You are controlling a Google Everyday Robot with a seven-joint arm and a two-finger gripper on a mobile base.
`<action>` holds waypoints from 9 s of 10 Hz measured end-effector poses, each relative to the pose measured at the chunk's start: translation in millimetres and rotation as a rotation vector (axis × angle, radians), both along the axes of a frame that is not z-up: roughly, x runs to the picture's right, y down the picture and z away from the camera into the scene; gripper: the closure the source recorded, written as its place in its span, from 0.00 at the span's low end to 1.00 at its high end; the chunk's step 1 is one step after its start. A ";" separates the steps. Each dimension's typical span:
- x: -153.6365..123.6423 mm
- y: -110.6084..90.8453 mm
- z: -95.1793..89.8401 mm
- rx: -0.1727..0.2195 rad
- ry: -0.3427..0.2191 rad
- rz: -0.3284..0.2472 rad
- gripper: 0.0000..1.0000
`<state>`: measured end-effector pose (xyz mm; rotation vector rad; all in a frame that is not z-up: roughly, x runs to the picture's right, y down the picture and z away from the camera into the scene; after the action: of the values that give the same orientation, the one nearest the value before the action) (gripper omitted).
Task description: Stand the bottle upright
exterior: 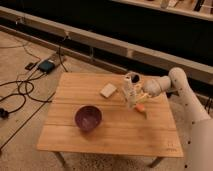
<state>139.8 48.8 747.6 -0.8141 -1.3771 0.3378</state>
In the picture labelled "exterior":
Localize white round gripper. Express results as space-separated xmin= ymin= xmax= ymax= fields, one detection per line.
xmin=134 ymin=79 xmax=162 ymax=104

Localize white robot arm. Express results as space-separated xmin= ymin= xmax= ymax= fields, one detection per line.
xmin=140 ymin=67 xmax=213 ymax=171

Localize white cup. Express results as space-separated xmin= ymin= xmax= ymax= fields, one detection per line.
xmin=126 ymin=72 xmax=140 ymax=89

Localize orange toy carrot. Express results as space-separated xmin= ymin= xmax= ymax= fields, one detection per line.
xmin=135 ymin=104 xmax=147 ymax=117

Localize beige sponge block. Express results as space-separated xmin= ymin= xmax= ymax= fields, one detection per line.
xmin=100 ymin=83 xmax=117 ymax=98

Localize wooden table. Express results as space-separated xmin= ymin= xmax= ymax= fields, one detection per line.
xmin=37 ymin=73 xmax=183 ymax=158

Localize purple bowl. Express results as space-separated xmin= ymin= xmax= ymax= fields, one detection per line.
xmin=75 ymin=106 xmax=102 ymax=132

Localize dark blue power box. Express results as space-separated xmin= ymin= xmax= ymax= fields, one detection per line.
xmin=38 ymin=60 xmax=55 ymax=73

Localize small black device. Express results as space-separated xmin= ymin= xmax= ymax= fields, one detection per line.
xmin=25 ymin=62 xmax=37 ymax=71

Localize black plug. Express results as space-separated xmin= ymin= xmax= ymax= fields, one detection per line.
xmin=0 ymin=108 xmax=9 ymax=119

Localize black floor cable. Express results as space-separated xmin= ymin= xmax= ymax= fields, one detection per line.
xmin=0 ymin=71 xmax=56 ymax=118

